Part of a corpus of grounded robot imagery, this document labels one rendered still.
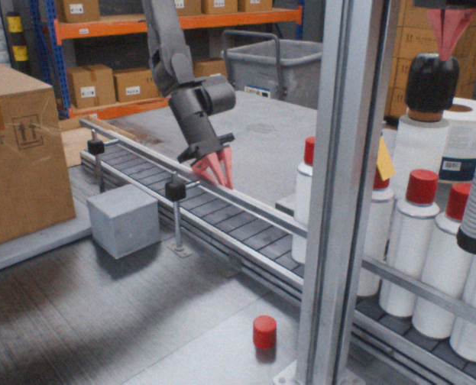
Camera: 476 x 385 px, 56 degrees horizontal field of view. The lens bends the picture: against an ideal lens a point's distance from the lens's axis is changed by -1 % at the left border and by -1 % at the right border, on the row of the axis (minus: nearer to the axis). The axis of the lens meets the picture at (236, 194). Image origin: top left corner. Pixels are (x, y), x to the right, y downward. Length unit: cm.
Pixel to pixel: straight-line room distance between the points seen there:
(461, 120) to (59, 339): 86
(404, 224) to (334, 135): 20
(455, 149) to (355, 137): 68
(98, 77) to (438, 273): 398
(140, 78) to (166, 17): 360
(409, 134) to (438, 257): 33
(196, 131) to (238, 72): 240
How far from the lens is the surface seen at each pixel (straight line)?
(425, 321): 64
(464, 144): 108
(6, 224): 93
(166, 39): 87
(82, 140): 148
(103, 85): 438
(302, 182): 67
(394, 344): 64
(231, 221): 85
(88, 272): 84
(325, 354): 55
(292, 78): 304
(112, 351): 68
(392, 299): 65
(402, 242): 60
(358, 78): 40
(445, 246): 57
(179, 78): 84
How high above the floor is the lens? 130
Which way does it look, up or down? 26 degrees down
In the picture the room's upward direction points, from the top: straight up
